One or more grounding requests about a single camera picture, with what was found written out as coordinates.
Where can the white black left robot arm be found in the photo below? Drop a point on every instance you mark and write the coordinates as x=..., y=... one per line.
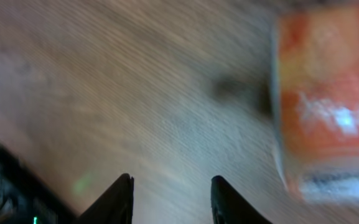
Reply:
x=26, y=199

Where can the orange white small packet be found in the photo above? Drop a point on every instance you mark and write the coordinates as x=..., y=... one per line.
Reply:
x=315, y=101

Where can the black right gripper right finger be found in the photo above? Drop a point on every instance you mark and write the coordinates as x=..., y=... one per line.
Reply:
x=229, y=207

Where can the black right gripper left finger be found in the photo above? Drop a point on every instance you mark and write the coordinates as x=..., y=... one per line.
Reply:
x=115, y=205

